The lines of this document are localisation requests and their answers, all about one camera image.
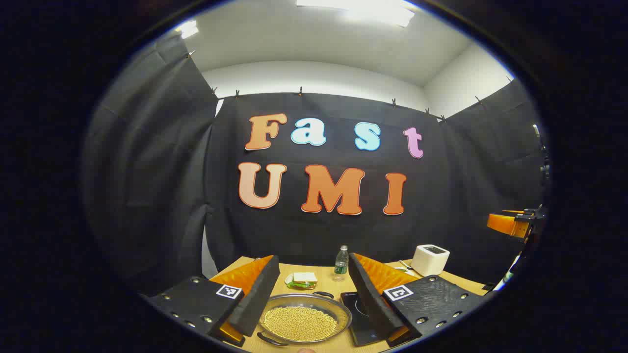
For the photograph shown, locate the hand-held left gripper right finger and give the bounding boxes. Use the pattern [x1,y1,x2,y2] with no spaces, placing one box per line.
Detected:
[348,253,486,348]

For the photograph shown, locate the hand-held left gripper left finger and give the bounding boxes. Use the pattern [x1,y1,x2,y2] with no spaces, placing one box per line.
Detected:
[147,255,281,347]

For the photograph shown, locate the black induction cooktop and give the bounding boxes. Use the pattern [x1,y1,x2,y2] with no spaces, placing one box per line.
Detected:
[340,291,393,347]

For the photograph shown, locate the steel pot with soybeans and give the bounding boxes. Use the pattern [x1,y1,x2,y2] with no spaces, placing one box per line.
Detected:
[256,291,353,347]

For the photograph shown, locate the small white plate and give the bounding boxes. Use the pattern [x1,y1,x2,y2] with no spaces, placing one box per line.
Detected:
[285,274,318,290]

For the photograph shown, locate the clear plastic water bottle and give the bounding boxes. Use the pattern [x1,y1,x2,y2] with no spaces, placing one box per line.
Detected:
[334,245,349,281]

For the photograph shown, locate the sandwich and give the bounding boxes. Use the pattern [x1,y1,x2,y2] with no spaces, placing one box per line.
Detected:
[288,272,318,289]

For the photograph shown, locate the white toaster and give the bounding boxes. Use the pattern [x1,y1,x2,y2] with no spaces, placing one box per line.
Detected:
[411,244,450,277]

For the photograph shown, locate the black backdrop cloth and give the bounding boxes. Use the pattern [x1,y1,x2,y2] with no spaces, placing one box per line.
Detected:
[83,34,550,296]

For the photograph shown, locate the large ceiling light panel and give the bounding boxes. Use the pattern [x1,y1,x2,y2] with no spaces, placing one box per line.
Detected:
[296,0,416,28]

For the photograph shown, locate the small ceiling light panel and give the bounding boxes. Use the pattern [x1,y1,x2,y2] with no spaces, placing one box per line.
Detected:
[176,20,200,40]

